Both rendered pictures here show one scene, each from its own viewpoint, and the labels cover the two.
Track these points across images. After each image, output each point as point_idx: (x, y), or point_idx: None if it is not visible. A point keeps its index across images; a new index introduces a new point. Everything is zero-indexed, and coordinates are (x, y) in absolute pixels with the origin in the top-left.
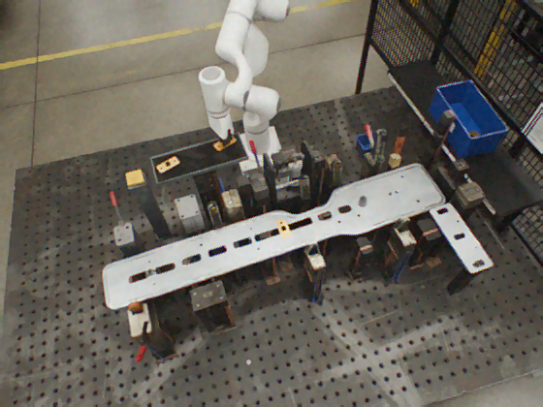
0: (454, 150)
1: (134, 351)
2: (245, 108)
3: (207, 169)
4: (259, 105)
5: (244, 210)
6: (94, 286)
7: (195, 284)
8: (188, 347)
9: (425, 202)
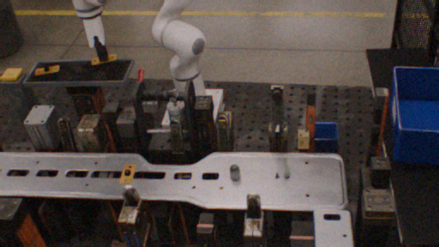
0: (392, 150)
1: None
2: (163, 42)
3: (77, 82)
4: (174, 39)
5: (117, 153)
6: None
7: None
8: None
9: (315, 199)
